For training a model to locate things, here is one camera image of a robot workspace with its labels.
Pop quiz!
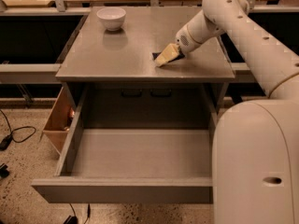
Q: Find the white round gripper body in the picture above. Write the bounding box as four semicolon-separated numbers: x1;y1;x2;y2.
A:
175;10;224;54

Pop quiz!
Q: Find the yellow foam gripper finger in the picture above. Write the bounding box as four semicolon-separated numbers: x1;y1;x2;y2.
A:
154;43;180;67

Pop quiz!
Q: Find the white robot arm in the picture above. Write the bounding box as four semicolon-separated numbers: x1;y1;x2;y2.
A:
155;0;299;224

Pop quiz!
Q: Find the open grey top drawer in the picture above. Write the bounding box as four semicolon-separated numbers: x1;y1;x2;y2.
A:
32;86;216;203

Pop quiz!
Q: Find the grey metal cabinet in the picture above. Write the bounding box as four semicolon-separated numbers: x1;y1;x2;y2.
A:
57;7;234;129

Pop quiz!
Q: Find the white ceramic bowl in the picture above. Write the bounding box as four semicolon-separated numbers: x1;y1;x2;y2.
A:
96;7;126;31

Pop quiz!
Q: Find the brown cardboard box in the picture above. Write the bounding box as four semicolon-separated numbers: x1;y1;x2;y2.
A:
43;88;74;153

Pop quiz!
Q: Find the black plug at edge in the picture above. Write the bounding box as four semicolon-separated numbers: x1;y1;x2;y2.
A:
0;163;9;178

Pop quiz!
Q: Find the black floor cable left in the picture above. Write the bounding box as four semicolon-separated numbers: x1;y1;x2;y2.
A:
0;109;37;152

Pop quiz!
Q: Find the black cable under drawer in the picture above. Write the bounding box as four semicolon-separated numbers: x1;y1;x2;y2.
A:
63;203;92;224

